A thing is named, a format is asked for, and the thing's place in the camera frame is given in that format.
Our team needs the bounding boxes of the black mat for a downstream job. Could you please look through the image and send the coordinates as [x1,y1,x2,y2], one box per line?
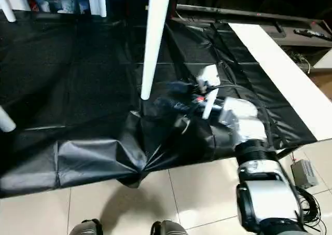
[0,8,319,199]

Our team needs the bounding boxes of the black case with gold label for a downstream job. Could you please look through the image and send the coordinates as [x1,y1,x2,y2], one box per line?
[105,0,179,23]

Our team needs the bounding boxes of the black long device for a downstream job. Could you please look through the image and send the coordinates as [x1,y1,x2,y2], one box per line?
[293,29,332,41]

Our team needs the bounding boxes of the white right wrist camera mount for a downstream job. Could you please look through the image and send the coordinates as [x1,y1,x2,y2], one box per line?
[196,65,222,120]

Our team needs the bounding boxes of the white plastic table leg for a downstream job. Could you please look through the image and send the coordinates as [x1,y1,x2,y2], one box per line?
[0,106,17,133]
[140,0,173,101]
[87,0,107,18]
[0,0,18,23]

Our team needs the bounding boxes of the thin floor cables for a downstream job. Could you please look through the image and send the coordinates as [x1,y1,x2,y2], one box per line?
[292,185,329,235]

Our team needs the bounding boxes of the grey floor box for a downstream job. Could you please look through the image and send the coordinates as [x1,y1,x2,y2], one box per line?
[290,159,320,188]

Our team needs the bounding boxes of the white flat sheet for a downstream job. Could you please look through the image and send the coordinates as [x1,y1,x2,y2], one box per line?
[227,23,332,143]

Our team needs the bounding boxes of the black stand leg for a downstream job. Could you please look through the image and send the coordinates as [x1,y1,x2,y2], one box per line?
[276,147,301,159]

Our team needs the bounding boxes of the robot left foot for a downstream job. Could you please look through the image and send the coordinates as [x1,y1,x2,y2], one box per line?
[70,218,104,235]

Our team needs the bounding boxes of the black long bar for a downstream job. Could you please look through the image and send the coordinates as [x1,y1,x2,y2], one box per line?
[175,4,332,25]

